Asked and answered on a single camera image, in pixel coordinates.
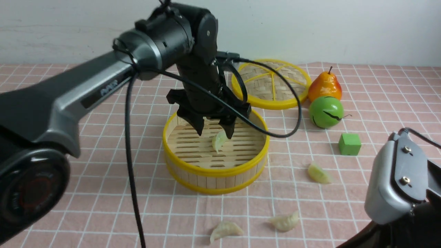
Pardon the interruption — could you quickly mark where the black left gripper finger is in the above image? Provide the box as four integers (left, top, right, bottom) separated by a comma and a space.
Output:
179, 112, 204, 136
219, 117, 236, 140

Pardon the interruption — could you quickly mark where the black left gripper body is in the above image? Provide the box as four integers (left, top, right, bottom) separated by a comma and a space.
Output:
166, 52, 251, 118

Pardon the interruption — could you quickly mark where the pale green dumpling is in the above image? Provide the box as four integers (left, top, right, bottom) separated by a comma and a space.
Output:
307, 163, 333, 184
212, 130, 228, 154

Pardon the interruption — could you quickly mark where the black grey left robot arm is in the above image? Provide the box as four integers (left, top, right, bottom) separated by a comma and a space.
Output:
0, 0, 251, 244

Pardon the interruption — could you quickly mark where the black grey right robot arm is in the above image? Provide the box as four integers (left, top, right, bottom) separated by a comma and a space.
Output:
340, 127, 441, 248

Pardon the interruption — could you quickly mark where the yellow bamboo steamer lid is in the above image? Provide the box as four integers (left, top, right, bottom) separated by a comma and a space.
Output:
238, 59, 312, 110

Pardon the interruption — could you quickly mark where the yellow bamboo steamer tray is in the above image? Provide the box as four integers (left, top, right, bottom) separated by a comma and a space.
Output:
162, 114, 270, 195

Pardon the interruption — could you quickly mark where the green apple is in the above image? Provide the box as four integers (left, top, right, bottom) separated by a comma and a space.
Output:
309, 96, 352, 129

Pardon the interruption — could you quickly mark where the orange yellow pear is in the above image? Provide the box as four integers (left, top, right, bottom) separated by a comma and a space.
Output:
308, 66, 343, 102

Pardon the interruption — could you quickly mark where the pink checkered tablecloth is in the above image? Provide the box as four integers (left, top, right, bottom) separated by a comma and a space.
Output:
3, 64, 441, 248

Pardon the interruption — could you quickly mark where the green cube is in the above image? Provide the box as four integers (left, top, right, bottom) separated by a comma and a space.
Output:
338, 133, 362, 156

